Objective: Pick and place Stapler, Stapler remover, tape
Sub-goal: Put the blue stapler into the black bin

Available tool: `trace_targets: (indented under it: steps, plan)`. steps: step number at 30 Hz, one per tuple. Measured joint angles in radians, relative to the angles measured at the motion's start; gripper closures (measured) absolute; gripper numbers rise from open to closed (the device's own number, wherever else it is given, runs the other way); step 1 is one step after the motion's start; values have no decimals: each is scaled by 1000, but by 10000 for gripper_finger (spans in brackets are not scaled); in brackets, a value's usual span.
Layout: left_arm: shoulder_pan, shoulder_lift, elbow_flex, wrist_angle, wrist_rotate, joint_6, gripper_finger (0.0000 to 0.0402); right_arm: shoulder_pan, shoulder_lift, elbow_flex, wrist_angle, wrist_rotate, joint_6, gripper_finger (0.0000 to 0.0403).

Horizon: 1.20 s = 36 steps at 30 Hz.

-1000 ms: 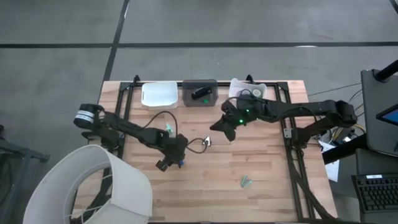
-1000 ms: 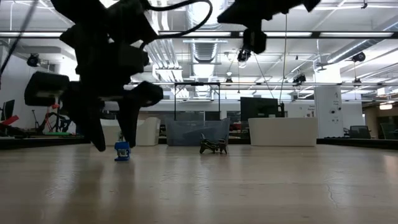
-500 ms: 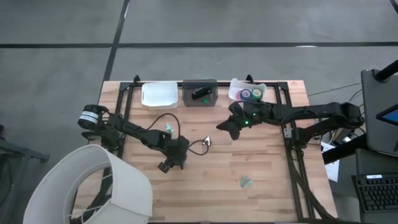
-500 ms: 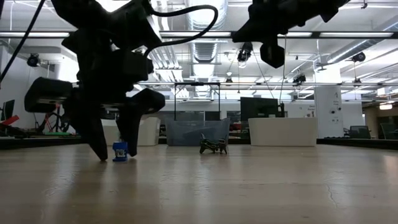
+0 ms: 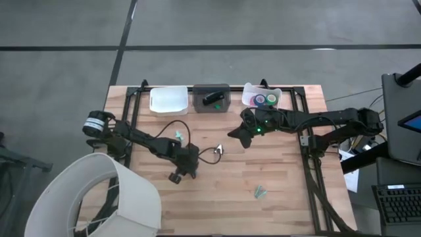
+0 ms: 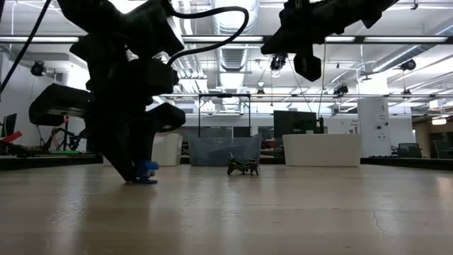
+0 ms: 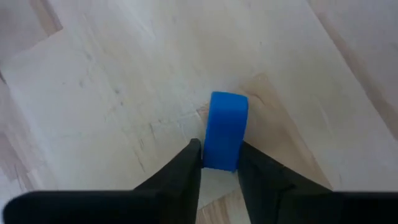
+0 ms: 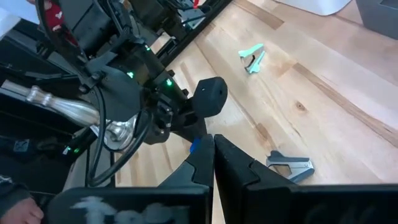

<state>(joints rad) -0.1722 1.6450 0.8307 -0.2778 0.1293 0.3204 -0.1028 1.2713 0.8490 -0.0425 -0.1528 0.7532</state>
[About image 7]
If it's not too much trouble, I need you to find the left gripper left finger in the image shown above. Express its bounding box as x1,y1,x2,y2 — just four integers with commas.
133,138,203,224

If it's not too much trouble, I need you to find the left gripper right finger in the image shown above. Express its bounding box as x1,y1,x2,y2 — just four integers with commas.
237,141,333,224

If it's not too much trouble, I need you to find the small blue block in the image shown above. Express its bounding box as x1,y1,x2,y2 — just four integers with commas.
202,90,249,172

